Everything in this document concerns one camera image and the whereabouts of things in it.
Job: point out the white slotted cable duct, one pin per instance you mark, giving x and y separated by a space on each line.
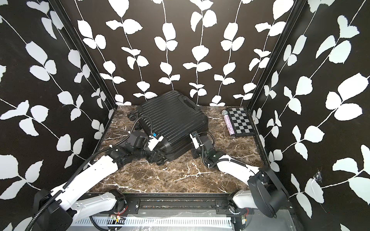
217 222

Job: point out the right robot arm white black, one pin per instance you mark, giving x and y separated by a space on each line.
265 191

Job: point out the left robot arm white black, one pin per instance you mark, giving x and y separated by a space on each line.
57 209

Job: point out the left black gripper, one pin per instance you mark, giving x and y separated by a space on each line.
154 156

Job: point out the purple glitter tube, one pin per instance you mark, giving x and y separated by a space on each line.
228 122

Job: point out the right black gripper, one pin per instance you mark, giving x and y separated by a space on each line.
193 152

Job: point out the black white checkered board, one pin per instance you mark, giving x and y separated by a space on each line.
240 121

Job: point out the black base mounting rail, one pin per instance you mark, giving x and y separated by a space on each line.
223 203

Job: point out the black ribbed hard-shell suitcase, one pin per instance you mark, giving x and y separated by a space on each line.
174 117

